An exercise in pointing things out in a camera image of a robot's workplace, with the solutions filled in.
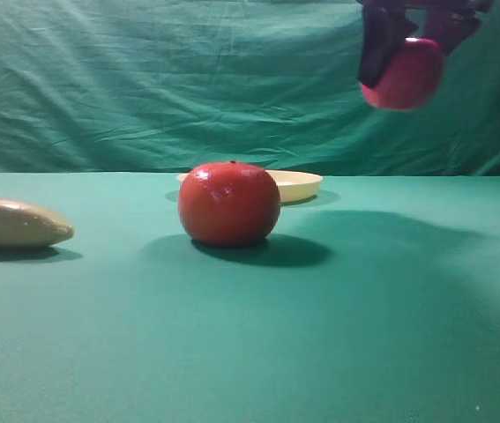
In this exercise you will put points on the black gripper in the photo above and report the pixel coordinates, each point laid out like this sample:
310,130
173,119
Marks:
386,27

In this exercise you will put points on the dark red apple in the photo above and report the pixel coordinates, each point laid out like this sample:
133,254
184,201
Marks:
411,78

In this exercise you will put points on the pale yellow plate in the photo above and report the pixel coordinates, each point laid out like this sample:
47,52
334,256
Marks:
298,185

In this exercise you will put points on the glossy orange fruit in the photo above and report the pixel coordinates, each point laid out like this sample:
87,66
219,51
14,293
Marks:
228,226

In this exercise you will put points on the green table cloth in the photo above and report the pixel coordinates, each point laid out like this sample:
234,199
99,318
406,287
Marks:
379,301

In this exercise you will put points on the green backdrop cloth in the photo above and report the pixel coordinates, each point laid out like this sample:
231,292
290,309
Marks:
162,86

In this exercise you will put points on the pale yellow banana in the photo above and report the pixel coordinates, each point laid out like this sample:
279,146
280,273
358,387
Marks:
27,226

